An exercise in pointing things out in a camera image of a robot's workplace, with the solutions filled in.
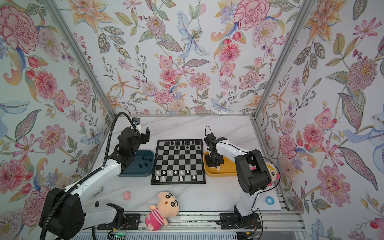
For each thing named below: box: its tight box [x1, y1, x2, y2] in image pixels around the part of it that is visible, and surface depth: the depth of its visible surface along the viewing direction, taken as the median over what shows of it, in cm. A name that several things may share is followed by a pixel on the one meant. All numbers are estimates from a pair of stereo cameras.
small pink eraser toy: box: [123, 191, 131, 201], surface depth 83 cm
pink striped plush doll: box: [145, 191, 180, 231], surface depth 73 cm
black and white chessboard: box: [150, 139, 206, 185], surface depth 95 cm
